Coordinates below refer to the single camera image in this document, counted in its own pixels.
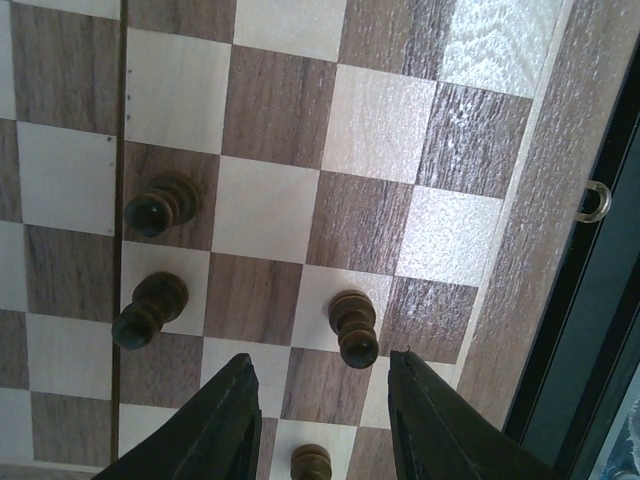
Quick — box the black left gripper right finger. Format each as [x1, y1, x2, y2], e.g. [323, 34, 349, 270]
[388, 351, 560, 480]

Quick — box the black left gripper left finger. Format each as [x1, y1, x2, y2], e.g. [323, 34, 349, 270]
[97, 353, 262, 479]

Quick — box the brass board latch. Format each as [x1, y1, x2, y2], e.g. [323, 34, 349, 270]
[575, 180, 612, 224]

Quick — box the dark pawn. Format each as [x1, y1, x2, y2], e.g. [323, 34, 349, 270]
[290, 444, 332, 480]
[111, 272, 189, 350]
[328, 290, 379, 369]
[124, 171, 201, 237]

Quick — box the wooden chessboard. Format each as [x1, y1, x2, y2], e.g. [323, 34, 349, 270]
[1, 1, 639, 479]

